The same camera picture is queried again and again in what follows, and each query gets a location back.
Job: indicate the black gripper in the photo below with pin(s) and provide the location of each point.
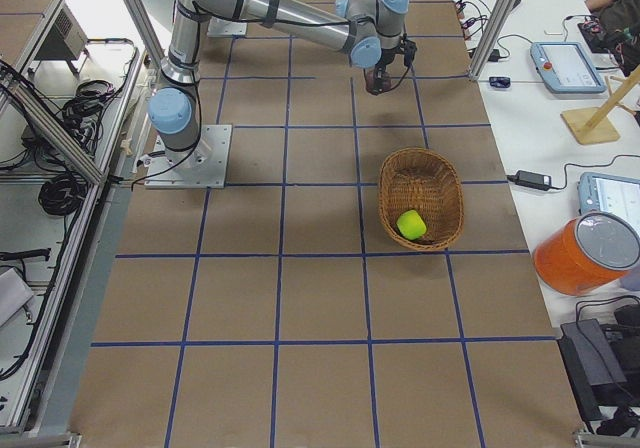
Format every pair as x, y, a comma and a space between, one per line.
386, 61

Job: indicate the green apple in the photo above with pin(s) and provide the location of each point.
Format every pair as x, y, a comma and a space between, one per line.
411, 225

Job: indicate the dark red apple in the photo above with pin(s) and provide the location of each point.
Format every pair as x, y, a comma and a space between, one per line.
373, 81

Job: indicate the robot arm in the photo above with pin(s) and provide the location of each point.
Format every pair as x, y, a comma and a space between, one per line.
370, 32

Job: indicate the woven wicker basket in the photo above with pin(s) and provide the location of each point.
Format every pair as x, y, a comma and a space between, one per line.
422, 180

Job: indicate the teach pendant tablet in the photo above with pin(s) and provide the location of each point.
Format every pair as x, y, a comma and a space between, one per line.
565, 68
612, 194

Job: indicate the wooden mug tree stand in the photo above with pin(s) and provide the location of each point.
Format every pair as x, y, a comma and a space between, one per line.
591, 126

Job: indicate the orange object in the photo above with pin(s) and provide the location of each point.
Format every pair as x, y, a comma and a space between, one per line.
588, 252

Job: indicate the aluminium frame post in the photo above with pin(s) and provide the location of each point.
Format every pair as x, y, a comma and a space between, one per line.
497, 19

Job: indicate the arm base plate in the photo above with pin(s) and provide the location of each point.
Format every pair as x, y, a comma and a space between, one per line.
204, 168
219, 28

